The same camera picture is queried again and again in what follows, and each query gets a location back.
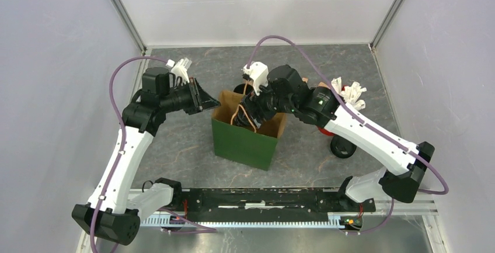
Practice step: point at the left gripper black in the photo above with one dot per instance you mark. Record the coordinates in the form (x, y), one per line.
(200, 99)

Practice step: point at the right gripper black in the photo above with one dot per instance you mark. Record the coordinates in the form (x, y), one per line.
(250, 103)

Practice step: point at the brown paper bag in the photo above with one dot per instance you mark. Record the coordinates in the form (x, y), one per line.
(238, 108)

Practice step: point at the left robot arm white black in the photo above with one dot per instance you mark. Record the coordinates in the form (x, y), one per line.
(109, 214)

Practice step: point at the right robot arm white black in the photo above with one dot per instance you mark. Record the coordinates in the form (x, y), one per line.
(282, 90)

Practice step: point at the green mat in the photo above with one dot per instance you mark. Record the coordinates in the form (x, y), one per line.
(244, 146)

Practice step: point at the red cup holder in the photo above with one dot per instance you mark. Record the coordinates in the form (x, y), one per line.
(325, 132)

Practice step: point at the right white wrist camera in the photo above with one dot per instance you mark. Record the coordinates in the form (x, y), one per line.
(257, 72)

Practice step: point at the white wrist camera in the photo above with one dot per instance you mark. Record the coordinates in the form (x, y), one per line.
(257, 72)
(179, 70)

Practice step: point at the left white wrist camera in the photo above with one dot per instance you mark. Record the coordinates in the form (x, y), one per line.
(179, 70)

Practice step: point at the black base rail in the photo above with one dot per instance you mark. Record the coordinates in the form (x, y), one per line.
(265, 204)

